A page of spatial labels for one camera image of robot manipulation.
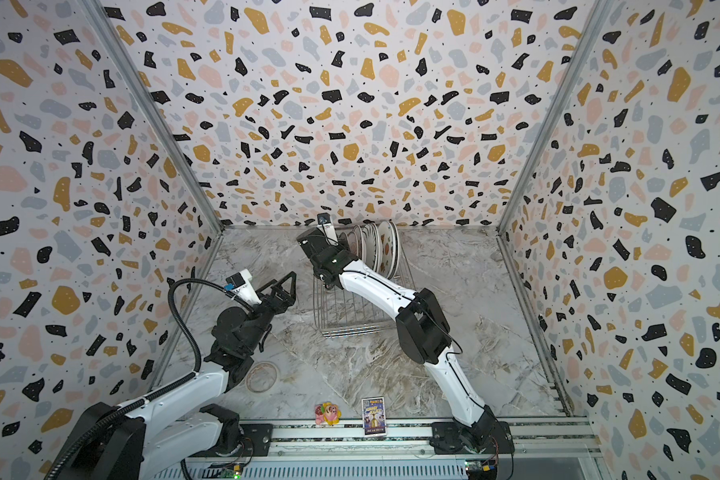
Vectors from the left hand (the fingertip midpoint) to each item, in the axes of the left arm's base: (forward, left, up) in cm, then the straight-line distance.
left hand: (286, 274), depth 77 cm
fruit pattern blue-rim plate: (+17, -28, -11) cm, 34 cm away
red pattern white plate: (+18, -22, -10) cm, 30 cm away
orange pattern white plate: (+14, -24, -6) cm, 29 cm away
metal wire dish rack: (+2, -12, -25) cm, 28 cm away
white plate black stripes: (+16, -19, -5) cm, 25 cm away
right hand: (+16, -9, -4) cm, 19 cm away
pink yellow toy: (-28, -10, -22) cm, 37 cm away
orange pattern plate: (+17, -21, -9) cm, 29 cm away
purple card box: (-29, -22, -22) cm, 43 cm away
